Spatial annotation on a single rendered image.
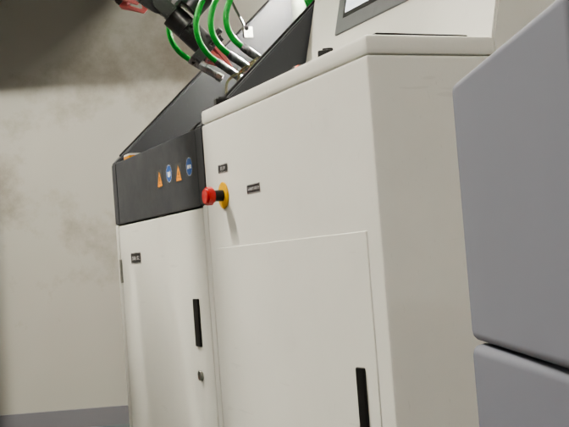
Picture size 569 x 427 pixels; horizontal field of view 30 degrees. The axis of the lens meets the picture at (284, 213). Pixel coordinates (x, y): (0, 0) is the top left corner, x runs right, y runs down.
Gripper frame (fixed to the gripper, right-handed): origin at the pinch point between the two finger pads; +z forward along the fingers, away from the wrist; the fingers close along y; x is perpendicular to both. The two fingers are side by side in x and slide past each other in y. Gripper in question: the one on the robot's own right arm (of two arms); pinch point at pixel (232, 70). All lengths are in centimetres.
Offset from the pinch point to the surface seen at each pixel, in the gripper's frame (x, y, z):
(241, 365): -51, -53, 42
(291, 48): -33.9, 4.4, 8.3
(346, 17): -51, 12, 13
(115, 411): 229, -97, 49
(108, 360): 230, -83, 32
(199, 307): -30, -49, 30
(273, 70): -35.0, -2.0, 8.7
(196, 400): -23, -64, 43
